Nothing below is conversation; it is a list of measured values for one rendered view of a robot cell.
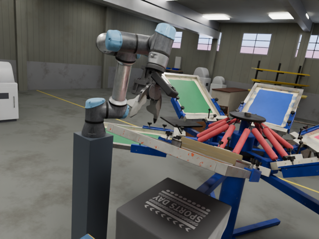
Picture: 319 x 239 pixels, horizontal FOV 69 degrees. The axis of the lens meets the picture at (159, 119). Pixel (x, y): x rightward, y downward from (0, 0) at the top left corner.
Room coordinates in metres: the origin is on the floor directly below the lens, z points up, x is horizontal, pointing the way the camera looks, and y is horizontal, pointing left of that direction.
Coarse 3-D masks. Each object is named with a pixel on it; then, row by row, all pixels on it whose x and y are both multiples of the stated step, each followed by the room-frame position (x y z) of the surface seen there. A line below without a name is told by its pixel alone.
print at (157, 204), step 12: (168, 192) 1.24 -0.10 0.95; (144, 204) 1.09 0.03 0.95; (156, 204) 1.10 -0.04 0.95; (168, 204) 1.11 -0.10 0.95; (180, 204) 1.13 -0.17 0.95; (192, 204) 1.14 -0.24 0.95; (168, 216) 1.01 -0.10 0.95; (180, 216) 1.02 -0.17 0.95; (192, 216) 1.04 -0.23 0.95; (204, 216) 1.05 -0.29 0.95; (192, 228) 0.95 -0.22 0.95
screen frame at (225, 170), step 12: (120, 132) 0.99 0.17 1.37; (132, 132) 0.96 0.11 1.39; (144, 144) 0.90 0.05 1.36; (156, 144) 0.88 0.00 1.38; (168, 144) 0.85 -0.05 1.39; (180, 156) 0.81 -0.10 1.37; (192, 156) 0.79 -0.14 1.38; (204, 156) 0.77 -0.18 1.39; (216, 168) 0.73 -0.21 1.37; (228, 168) 0.73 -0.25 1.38; (240, 168) 0.90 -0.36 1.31
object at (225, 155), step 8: (184, 144) 1.44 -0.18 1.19; (192, 144) 1.41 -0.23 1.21; (200, 144) 1.39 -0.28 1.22; (200, 152) 1.36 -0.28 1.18; (208, 152) 1.34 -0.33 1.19; (216, 152) 1.32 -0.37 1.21; (224, 152) 1.30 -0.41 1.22; (232, 152) 1.28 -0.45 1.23; (224, 160) 1.28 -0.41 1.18; (232, 160) 1.26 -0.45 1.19
